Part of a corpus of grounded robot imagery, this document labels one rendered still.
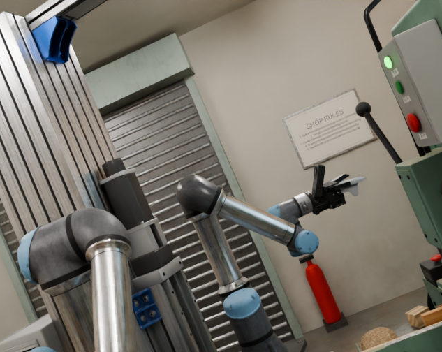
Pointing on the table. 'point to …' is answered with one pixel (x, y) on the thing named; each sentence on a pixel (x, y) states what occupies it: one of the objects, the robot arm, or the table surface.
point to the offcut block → (417, 316)
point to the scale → (418, 332)
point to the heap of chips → (376, 337)
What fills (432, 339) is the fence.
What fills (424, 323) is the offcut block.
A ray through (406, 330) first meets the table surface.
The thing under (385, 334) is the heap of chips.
